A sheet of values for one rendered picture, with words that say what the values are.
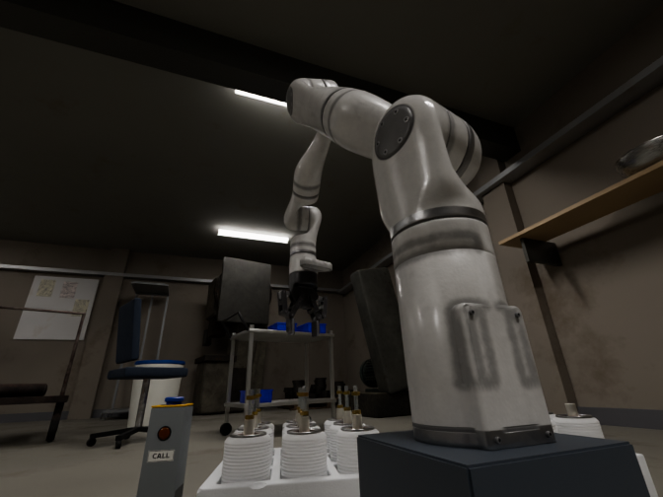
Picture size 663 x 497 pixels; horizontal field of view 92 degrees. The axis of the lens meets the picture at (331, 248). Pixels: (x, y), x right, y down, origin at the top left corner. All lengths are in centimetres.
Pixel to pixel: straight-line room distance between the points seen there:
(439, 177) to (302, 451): 61
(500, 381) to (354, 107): 39
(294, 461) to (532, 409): 56
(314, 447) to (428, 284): 55
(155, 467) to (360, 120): 76
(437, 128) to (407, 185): 6
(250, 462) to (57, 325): 662
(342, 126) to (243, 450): 63
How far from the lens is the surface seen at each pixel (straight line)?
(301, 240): 84
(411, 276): 29
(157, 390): 424
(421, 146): 33
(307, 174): 80
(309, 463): 76
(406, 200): 31
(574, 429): 103
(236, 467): 77
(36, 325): 734
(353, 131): 51
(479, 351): 26
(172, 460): 84
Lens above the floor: 34
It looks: 23 degrees up
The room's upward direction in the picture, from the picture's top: 2 degrees counter-clockwise
